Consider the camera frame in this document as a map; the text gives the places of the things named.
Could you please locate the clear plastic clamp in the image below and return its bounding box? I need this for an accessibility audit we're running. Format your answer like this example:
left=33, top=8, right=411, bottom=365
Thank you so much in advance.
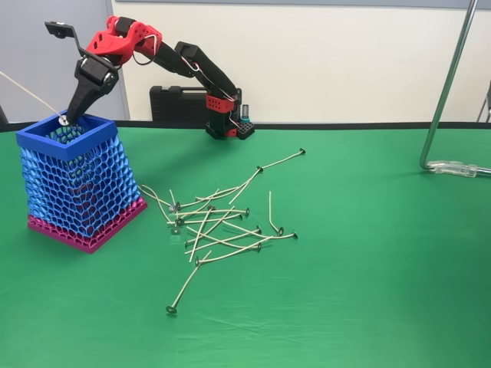
left=427, top=159, right=491, bottom=178

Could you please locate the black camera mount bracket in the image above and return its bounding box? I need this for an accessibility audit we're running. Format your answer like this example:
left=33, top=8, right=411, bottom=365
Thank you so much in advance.
left=44, top=21, right=91, bottom=58

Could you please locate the bent metal stand pole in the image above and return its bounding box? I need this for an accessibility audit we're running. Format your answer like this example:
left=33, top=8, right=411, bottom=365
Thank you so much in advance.
left=419, top=0, right=480, bottom=169

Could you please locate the black plastic tool case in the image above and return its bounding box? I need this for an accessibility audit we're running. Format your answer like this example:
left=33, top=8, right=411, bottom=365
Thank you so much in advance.
left=149, top=84, right=210, bottom=126

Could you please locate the black chair frame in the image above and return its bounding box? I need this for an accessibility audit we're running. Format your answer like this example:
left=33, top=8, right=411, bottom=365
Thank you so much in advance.
left=477, top=79, right=491, bottom=123

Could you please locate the red white servo cable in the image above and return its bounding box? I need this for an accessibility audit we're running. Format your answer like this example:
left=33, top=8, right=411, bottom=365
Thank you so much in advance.
left=132, top=34, right=162, bottom=66

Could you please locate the blue magenta lattice basket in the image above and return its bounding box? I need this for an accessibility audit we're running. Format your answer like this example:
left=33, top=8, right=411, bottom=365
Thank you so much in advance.
left=15, top=109, right=149, bottom=255

